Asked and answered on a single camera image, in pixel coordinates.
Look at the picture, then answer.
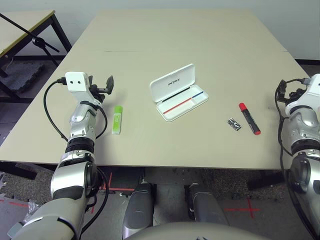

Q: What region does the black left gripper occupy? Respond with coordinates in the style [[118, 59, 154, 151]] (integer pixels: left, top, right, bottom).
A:
[[87, 74, 115, 104]]

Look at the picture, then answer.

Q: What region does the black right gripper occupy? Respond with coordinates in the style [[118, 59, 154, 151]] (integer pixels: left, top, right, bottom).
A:
[[279, 79, 306, 103]]

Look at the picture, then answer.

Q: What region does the green highlighter pen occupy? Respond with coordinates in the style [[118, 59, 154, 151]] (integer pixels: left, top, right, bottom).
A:
[[111, 105, 124, 136]]

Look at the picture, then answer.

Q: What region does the black marker with red cap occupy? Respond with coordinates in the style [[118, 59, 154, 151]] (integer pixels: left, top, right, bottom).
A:
[[238, 102, 262, 136]]

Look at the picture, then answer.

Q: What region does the white plastic pencil case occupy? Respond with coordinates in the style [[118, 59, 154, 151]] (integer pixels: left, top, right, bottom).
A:
[[149, 63, 210, 123]]

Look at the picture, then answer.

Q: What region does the black tripod stand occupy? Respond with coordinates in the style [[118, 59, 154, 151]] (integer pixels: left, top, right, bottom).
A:
[[0, 12, 61, 67]]

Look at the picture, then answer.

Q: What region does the dark grey foam mat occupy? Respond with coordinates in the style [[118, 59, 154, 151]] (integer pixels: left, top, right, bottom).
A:
[[0, 61, 46, 95]]

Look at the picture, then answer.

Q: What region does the grey robot left leg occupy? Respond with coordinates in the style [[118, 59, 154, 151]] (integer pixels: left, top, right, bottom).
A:
[[122, 182, 157, 238]]

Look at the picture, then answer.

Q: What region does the grey robot leg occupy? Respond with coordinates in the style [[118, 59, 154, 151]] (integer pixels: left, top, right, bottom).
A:
[[184, 183, 230, 227], [122, 182, 157, 238]]

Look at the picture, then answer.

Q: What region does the grey robot right leg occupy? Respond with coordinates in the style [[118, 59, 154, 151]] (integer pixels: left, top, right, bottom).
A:
[[184, 183, 230, 227]]

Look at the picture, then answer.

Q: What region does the clear plastic bag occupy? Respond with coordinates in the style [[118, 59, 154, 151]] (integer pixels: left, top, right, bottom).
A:
[[23, 199, 40, 225]]

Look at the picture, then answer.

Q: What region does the grey robot torso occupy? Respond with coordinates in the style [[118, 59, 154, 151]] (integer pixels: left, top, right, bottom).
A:
[[122, 221, 273, 240]]

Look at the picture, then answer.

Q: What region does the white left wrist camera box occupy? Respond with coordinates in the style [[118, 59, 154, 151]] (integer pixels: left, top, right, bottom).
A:
[[65, 71, 100, 106]]

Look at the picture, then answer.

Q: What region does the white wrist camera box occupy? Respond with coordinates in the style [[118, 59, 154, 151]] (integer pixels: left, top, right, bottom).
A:
[[285, 73, 320, 117], [65, 71, 100, 106]]

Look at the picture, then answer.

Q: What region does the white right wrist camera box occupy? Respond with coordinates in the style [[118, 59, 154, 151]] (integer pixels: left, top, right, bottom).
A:
[[285, 73, 320, 117]]

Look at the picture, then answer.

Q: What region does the thin black left gripper cable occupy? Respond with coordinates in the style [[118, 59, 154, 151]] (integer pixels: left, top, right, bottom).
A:
[[97, 104, 109, 140]]

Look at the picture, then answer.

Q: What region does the thick black left camera cable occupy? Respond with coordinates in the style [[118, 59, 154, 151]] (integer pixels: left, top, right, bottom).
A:
[[43, 77, 70, 143]]

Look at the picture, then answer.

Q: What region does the beige side table black frame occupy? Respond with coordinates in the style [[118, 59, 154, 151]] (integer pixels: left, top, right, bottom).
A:
[[0, 9, 73, 102]]

